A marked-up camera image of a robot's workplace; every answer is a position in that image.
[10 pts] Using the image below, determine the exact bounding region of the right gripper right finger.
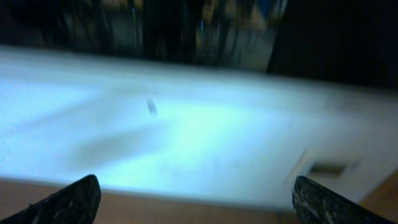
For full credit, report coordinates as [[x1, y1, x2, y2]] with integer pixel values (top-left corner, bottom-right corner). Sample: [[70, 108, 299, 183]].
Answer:
[[292, 176, 394, 224]]

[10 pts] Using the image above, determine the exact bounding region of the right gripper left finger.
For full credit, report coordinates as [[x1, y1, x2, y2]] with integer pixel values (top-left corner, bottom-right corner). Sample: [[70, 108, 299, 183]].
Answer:
[[1, 174, 101, 224]]

